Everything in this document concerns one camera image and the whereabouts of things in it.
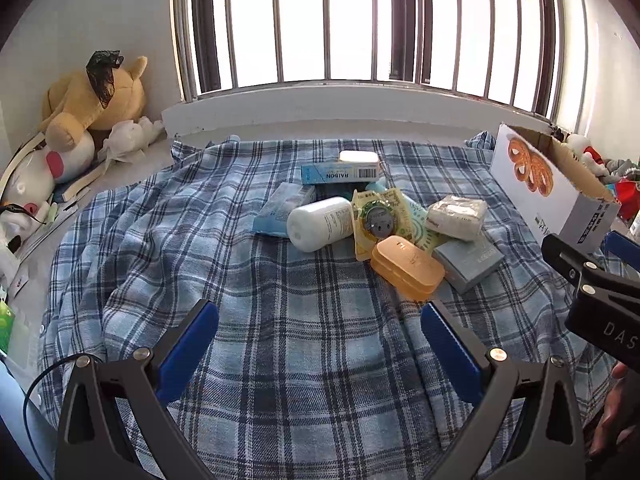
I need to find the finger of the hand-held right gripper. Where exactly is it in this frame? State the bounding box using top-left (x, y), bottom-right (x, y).
top-left (541, 233), bottom-right (617, 303)
top-left (602, 231), bottom-right (640, 275)

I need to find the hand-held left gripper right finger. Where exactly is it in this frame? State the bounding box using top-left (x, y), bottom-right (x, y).
top-left (420, 299), bottom-right (587, 480)

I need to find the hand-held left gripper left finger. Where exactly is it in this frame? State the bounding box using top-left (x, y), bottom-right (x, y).
top-left (54, 299), bottom-right (221, 480)

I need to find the white cardboard box pastry print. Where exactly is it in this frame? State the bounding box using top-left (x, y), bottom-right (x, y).
top-left (489, 122), bottom-right (622, 247)

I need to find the grey carton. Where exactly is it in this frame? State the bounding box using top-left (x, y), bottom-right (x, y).
top-left (432, 234), bottom-right (506, 295)

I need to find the orange plastic soap case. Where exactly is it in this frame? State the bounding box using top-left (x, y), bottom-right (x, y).
top-left (370, 235), bottom-right (446, 302)

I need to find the white gauze packet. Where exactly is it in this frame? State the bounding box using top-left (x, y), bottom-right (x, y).
top-left (425, 195), bottom-right (488, 242)

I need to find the yellow green sachet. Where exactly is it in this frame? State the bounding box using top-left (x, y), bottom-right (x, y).
top-left (350, 187), bottom-right (431, 262)

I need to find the light blue tissue packet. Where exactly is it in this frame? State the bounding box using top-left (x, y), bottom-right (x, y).
top-left (251, 182), bottom-right (317, 238)

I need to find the white plastic bottle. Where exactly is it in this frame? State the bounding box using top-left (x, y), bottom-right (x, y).
top-left (286, 196), bottom-right (356, 253)

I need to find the light blue barcode carton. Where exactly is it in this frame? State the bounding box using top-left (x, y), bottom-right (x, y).
top-left (301, 161), bottom-right (385, 186)

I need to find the person's right hand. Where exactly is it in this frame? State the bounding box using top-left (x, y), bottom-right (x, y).
top-left (587, 362), bottom-right (640, 457)

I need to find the red cloth item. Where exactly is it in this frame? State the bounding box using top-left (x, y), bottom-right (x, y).
top-left (614, 179), bottom-right (640, 221)

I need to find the grey plush toy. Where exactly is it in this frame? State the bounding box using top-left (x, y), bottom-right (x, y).
top-left (604, 158), bottom-right (637, 177)

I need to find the blue plaid blanket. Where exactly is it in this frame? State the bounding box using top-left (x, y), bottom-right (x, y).
top-left (40, 132), bottom-right (631, 480)

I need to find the green packet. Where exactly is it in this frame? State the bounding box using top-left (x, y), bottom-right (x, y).
top-left (0, 300), bottom-right (19, 357)

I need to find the white plush toy pink patch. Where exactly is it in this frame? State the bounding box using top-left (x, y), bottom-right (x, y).
top-left (0, 199), bottom-right (57, 263)

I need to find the small white plush toy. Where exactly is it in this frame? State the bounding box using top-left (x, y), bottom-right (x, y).
top-left (102, 116), bottom-right (166, 164)

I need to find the white plush toy red cheek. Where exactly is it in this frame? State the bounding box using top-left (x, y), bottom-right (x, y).
top-left (0, 130), bottom-right (96, 207)

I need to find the yellow plush toy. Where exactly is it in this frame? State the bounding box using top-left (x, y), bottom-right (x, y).
top-left (40, 55), bottom-right (149, 152)

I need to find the black lace ribbon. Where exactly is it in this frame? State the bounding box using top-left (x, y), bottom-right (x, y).
top-left (85, 50), bottom-right (124, 109)

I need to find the metal window grille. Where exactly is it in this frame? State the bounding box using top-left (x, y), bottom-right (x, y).
top-left (170, 0), bottom-right (591, 122)

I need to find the black cable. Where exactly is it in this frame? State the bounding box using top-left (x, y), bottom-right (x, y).
top-left (22, 352), bottom-right (101, 480)

